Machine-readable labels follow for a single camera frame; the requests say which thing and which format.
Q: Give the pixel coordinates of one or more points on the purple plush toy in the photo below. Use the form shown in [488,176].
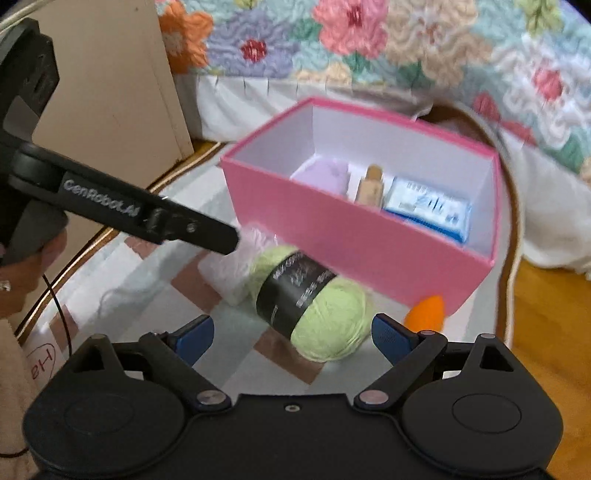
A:
[323,177]

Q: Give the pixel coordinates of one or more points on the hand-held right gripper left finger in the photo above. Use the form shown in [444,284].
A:
[196,339]

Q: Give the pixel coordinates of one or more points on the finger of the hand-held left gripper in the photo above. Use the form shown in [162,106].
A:
[203,233]

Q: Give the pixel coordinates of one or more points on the beige foundation bottle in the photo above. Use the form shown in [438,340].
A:
[369,187]

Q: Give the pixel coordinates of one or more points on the white tag red writing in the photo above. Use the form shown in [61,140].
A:
[41,362]

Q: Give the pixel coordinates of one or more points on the checkered grey rug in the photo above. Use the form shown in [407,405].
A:
[138,286]

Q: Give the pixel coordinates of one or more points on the orange makeup sponge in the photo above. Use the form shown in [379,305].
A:
[422,313]

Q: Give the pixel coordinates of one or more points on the pink cardboard box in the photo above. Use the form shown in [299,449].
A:
[351,240]

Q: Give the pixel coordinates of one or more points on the blue wet wipes pack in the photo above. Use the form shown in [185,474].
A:
[427,204]

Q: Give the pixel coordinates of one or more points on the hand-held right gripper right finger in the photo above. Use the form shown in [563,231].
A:
[390,337]

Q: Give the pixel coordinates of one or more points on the floral quilt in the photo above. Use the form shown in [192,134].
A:
[369,41]

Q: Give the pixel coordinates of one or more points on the clear floss pick box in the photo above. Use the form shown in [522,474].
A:
[231,272]

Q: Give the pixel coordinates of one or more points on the beige cabinet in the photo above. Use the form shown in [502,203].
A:
[115,92]

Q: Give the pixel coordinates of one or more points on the green yarn ball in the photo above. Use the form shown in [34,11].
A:
[323,318]

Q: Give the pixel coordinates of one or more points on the person's left hand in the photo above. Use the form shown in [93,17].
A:
[27,282]

